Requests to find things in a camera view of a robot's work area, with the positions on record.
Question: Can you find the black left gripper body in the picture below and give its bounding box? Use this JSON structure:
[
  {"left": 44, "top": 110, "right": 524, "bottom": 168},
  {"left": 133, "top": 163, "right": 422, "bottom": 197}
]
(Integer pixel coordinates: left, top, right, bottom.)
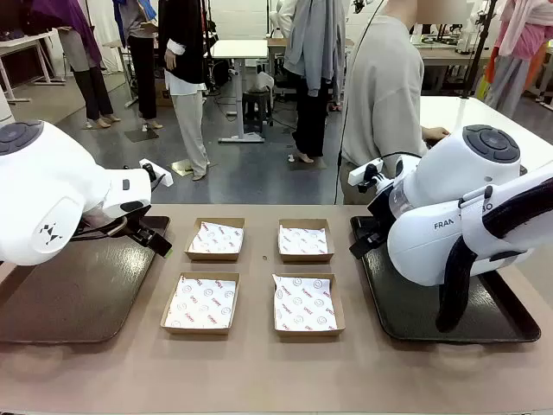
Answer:
[{"left": 126, "top": 207, "right": 157, "bottom": 246}]

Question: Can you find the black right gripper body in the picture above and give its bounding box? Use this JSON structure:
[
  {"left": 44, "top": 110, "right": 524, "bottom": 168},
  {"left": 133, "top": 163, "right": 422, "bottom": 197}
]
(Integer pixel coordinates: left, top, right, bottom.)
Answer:
[{"left": 365, "top": 185, "right": 396, "bottom": 238}]

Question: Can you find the brown cardboard food box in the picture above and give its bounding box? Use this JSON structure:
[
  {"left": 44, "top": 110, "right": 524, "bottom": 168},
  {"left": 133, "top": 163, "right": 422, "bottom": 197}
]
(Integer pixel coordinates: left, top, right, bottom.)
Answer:
[
  {"left": 270, "top": 271, "right": 347, "bottom": 339},
  {"left": 184, "top": 217, "right": 246, "bottom": 263},
  {"left": 277, "top": 218, "right": 336, "bottom": 265},
  {"left": 160, "top": 271, "right": 241, "bottom": 336}
]

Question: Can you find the person's right forearm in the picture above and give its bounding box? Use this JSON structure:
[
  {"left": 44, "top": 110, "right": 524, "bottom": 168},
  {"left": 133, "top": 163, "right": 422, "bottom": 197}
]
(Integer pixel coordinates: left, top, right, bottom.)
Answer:
[{"left": 378, "top": 97, "right": 428, "bottom": 151}]

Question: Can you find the large black serving tray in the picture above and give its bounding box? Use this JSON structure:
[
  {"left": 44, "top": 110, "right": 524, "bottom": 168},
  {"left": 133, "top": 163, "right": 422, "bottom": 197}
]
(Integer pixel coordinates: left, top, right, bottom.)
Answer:
[{"left": 348, "top": 214, "right": 542, "bottom": 345}]

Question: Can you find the large brown serving tray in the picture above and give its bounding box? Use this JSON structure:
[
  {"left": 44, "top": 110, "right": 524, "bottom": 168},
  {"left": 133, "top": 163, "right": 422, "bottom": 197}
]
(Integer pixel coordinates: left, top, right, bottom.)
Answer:
[{"left": 0, "top": 214, "right": 171, "bottom": 346}]

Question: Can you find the person's right hand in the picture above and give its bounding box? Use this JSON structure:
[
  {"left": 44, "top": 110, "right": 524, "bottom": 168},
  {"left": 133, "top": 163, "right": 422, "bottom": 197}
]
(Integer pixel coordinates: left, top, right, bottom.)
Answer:
[{"left": 420, "top": 125, "right": 451, "bottom": 142}]

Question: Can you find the person in beige sweater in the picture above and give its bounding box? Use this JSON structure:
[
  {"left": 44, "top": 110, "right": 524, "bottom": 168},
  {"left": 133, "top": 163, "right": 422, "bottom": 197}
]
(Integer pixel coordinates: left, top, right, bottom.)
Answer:
[{"left": 340, "top": 0, "right": 453, "bottom": 205}]

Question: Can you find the brown cardboard carton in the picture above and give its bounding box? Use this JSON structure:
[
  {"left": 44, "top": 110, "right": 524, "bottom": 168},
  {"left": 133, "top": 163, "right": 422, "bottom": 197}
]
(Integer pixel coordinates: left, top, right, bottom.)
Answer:
[{"left": 152, "top": 77, "right": 175, "bottom": 108}]

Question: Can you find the white side table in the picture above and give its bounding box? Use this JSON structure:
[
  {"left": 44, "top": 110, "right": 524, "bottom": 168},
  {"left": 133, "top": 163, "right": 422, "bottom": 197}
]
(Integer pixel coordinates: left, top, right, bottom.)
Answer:
[{"left": 417, "top": 95, "right": 553, "bottom": 179}]

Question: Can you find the black trouser blue scarf mannequin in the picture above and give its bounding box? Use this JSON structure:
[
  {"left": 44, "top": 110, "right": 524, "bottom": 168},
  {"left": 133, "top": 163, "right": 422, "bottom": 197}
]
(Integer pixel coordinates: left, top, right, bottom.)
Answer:
[{"left": 112, "top": 0, "right": 166, "bottom": 131}]

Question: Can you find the black plastic stool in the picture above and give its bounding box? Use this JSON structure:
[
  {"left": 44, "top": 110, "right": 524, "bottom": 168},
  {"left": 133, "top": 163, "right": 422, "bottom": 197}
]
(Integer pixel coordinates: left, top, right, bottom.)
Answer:
[{"left": 240, "top": 90, "right": 275, "bottom": 128}]

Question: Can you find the wood top background desk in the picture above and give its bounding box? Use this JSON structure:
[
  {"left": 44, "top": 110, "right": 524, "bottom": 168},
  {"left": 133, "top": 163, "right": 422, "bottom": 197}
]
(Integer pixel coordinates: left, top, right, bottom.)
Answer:
[{"left": 408, "top": 34, "right": 494, "bottom": 94}]

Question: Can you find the grey hoodie mannequin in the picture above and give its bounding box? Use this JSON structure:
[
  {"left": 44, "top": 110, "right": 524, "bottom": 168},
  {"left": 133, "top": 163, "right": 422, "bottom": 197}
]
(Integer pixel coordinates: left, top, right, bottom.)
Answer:
[{"left": 282, "top": 0, "right": 347, "bottom": 165}]

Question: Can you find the white plastic bag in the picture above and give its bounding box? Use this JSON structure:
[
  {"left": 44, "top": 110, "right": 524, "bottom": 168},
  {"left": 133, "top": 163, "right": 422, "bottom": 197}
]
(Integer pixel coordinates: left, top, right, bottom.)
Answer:
[{"left": 253, "top": 71, "right": 275, "bottom": 93}]

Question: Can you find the black stand pole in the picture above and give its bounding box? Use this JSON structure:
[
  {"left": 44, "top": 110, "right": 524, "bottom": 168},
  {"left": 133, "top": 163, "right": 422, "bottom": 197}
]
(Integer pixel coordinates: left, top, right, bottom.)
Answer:
[{"left": 460, "top": 0, "right": 499, "bottom": 100}]

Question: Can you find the purple cape mannequin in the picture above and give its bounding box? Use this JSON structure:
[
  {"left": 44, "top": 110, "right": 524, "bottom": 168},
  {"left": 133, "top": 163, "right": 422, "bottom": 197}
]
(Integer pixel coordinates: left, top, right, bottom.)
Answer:
[{"left": 29, "top": 0, "right": 123, "bottom": 130}]

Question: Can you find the pink top grey trouser mannequin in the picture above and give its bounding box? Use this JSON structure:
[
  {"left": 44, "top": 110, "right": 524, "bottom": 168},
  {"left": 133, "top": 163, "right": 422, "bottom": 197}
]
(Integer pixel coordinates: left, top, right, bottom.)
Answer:
[{"left": 482, "top": 0, "right": 553, "bottom": 121}]

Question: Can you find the white standing desk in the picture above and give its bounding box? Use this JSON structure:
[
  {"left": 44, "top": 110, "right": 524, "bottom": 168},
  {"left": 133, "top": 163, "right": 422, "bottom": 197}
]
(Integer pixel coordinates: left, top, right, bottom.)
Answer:
[{"left": 213, "top": 38, "right": 270, "bottom": 145}]

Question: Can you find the white long background table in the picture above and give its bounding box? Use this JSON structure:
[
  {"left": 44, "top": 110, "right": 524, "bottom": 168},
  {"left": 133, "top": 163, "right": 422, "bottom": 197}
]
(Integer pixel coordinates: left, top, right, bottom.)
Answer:
[{"left": 0, "top": 32, "right": 60, "bottom": 105}]

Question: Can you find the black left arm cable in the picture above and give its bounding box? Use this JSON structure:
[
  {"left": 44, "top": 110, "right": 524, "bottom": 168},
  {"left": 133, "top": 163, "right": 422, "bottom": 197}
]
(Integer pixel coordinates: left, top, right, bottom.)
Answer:
[{"left": 70, "top": 214, "right": 131, "bottom": 242}]

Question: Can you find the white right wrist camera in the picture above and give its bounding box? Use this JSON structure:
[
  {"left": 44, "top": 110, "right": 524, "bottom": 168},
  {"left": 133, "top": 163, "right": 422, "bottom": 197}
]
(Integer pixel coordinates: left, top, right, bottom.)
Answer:
[{"left": 348, "top": 158, "right": 384, "bottom": 188}]

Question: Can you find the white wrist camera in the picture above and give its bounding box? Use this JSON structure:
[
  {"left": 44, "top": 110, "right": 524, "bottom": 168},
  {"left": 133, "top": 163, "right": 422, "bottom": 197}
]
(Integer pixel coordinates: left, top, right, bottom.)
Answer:
[
  {"left": 138, "top": 158, "right": 175, "bottom": 188},
  {"left": 348, "top": 158, "right": 384, "bottom": 188}
]

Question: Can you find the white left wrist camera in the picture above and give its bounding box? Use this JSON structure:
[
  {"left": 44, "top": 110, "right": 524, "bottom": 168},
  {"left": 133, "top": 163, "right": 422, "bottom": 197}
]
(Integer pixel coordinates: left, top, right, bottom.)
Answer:
[{"left": 138, "top": 158, "right": 175, "bottom": 188}]

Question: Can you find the gold mannequin base plate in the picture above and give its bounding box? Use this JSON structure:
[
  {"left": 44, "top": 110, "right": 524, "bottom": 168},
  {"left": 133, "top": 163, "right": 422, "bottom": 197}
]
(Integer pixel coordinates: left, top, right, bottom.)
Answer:
[{"left": 168, "top": 158, "right": 212, "bottom": 178}]

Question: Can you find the thin black hanging cable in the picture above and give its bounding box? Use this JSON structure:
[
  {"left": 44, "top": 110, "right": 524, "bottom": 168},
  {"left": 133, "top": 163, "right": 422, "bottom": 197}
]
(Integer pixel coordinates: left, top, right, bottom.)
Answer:
[{"left": 334, "top": 0, "right": 392, "bottom": 205}]

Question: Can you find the dark mannequin base plate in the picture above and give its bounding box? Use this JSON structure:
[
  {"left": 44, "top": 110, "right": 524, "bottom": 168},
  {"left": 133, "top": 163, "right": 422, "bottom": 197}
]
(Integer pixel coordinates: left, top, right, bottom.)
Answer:
[{"left": 124, "top": 128, "right": 162, "bottom": 144}]

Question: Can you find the black right arm cable sleeve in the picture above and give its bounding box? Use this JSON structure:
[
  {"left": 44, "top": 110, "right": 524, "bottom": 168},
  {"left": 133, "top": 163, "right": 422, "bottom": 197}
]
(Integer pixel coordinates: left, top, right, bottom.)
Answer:
[{"left": 435, "top": 176, "right": 553, "bottom": 334}]

